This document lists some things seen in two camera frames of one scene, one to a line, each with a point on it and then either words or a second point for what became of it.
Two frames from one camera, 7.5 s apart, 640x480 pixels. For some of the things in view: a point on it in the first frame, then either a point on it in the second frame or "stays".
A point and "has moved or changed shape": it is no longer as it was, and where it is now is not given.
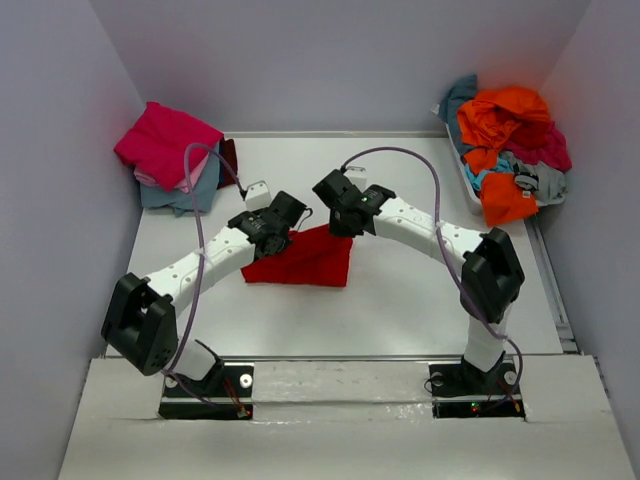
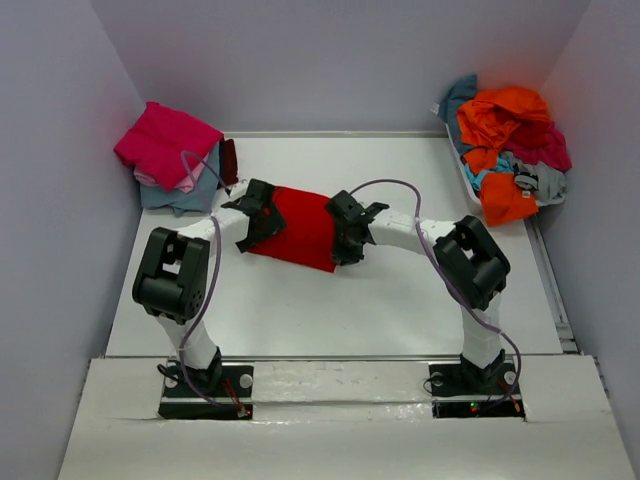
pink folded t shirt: (149, 180) stays
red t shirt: (313, 257) has moved or changed shape
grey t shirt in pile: (544, 182) stays
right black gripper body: (341, 221) to (347, 228)
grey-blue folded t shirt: (205, 191) stays
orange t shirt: (488, 123) stays
